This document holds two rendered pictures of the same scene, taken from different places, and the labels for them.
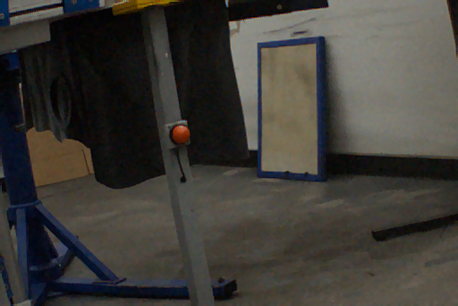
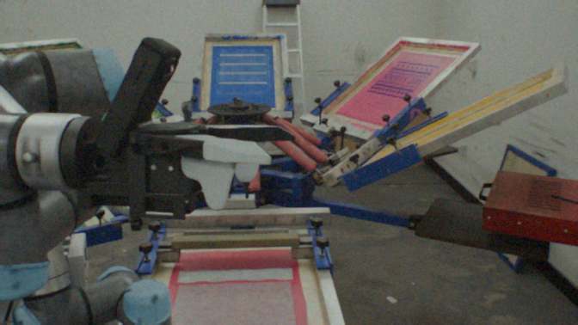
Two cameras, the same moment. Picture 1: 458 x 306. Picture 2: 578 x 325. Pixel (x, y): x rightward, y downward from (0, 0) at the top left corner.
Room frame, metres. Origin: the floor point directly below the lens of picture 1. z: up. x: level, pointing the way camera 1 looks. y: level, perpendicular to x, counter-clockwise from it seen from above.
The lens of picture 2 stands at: (1.51, -0.45, 1.80)
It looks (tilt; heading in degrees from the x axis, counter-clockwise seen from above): 18 degrees down; 26
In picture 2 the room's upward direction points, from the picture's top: straight up
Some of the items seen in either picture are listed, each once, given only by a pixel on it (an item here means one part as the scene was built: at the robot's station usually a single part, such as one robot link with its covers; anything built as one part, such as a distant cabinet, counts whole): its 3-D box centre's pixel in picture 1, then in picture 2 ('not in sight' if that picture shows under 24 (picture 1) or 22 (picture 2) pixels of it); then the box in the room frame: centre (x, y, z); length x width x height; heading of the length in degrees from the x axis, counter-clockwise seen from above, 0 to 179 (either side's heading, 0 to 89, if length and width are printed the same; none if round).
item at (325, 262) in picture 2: not in sight; (318, 252); (3.03, 0.16, 0.98); 0.30 x 0.05 x 0.07; 29
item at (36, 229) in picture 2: not in sight; (15, 235); (1.86, 0.04, 1.56); 0.11 x 0.08 x 0.11; 18
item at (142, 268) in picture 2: not in sight; (152, 256); (2.76, 0.64, 0.98); 0.30 x 0.05 x 0.07; 29
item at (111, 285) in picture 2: not in sight; (116, 297); (2.15, 0.20, 1.28); 0.11 x 0.11 x 0.08; 64
